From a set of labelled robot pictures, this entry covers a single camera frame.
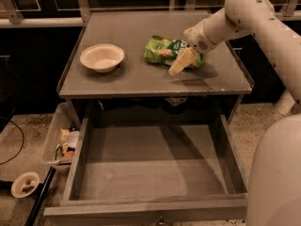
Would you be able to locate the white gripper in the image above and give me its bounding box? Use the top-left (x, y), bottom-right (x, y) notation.
top-left (168, 23), bottom-right (217, 75)

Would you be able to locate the green rice chip bag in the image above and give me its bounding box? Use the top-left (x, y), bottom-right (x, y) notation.
top-left (143, 36), bottom-right (205, 68)

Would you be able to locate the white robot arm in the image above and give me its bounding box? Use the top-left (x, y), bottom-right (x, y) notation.
top-left (169, 0), bottom-right (301, 226)

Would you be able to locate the open grey top drawer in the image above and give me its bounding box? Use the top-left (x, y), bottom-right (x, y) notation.
top-left (44, 116), bottom-right (248, 226)

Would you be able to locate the grey cabinet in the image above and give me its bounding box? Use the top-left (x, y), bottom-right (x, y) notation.
top-left (58, 11), bottom-right (252, 123)

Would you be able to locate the white bowl on cabinet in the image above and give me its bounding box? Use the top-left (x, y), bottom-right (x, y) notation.
top-left (80, 44), bottom-right (125, 73)

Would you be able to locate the white round lid in bin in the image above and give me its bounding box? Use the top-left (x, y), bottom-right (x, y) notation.
top-left (66, 131), bottom-right (80, 149)

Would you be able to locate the yellow packet in bin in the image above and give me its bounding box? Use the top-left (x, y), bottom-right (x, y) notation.
top-left (61, 129), bottom-right (70, 154)

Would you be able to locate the clear plastic bin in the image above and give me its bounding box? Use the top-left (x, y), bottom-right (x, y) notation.
top-left (41, 103), bottom-right (80, 172)

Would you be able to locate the white bowl on floor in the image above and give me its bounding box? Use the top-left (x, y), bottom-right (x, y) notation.
top-left (11, 171), bottom-right (40, 199)

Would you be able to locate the black bar on floor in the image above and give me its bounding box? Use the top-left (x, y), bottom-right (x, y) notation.
top-left (24, 167), bottom-right (56, 226)

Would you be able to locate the metal railing frame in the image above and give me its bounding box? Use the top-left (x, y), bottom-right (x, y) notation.
top-left (0, 0), bottom-right (301, 29)

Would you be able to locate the black cable on floor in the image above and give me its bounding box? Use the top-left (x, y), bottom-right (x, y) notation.
top-left (0, 116), bottom-right (25, 166)

